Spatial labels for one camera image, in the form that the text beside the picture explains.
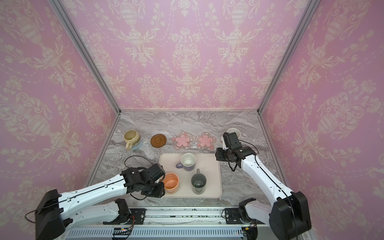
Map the orange pink mug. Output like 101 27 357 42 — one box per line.
163 173 179 194

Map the pink flower coaster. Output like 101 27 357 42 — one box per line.
195 132 217 151
172 132 195 150

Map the lavender white mug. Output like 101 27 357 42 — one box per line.
176 153 197 172

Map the blue woven round coaster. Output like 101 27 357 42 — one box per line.
131 141 143 151

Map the grey mug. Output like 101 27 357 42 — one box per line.
191 169 207 195

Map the brown wooden round coaster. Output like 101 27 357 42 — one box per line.
150 134 167 148

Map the yellow-green mug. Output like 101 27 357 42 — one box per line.
124 130 141 151

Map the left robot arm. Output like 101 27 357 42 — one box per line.
33 164 166 240

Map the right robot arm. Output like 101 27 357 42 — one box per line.
215 147 312 240

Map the beige serving tray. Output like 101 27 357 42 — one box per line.
159 153 223 199

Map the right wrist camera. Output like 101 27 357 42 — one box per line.
223 132 243 151

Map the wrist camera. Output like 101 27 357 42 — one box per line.
143 164 166 186
223 132 243 151

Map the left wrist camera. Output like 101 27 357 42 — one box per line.
143 164 166 186

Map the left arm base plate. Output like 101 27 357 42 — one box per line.
103 209 146 225

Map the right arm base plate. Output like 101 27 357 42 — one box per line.
222 207 250 225

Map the right aluminium corner post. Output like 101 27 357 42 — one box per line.
257 0 322 114

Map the aluminium corner post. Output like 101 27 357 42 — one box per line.
257 0 322 114
48 0 121 115

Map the left aluminium corner post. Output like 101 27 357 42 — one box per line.
48 0 121 115

